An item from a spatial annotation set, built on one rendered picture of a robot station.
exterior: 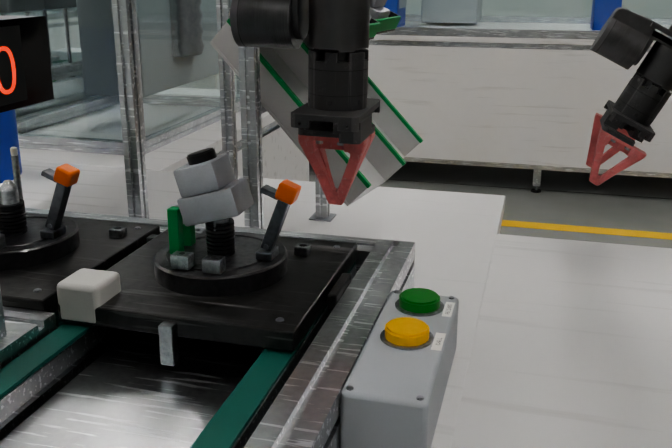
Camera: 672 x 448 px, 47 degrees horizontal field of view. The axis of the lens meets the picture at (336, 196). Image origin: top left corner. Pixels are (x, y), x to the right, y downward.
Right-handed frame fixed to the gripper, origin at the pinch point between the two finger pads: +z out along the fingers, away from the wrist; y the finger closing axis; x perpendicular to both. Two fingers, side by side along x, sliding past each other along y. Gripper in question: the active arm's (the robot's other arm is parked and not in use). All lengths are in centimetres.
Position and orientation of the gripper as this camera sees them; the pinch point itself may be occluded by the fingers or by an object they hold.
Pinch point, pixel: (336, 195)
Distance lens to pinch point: 77.3
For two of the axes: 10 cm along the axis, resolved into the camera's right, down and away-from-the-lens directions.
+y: -2.6, 2.8, -9.2
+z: -0.2, 9.5, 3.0
